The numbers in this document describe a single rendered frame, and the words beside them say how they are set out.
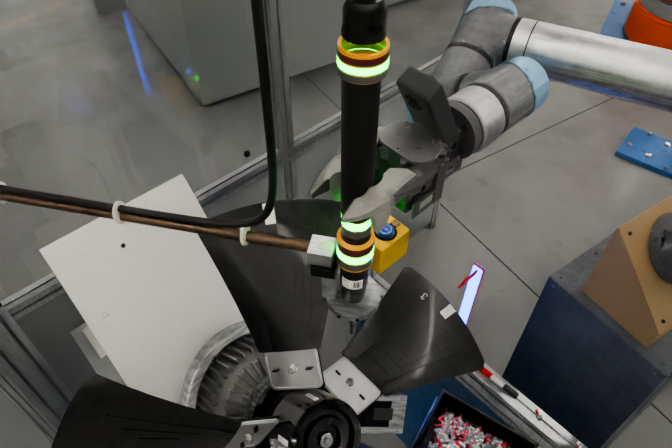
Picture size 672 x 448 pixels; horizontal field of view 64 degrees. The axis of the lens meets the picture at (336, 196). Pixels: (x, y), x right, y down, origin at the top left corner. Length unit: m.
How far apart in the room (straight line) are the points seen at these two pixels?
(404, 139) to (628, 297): 0.80
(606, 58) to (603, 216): 2.30
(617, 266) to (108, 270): 0.98
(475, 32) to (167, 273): 0.64
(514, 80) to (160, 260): 0.65
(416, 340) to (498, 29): 0.53
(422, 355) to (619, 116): 3.01
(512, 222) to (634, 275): 1.66
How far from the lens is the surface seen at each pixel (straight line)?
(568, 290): 1.35
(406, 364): 0.96
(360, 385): 0.93
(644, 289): 1.26
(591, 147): 3.48
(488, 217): 2.85
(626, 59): 0.81
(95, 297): 0.98
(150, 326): 1.00
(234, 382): 0.94
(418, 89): 0.54
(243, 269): 0.83
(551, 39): 0.82
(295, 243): 0.64
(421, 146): 0.59
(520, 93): 0.70
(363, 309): 0.69
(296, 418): 0.82
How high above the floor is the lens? 2.02
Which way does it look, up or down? 45 degrees down
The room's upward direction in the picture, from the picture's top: straight up
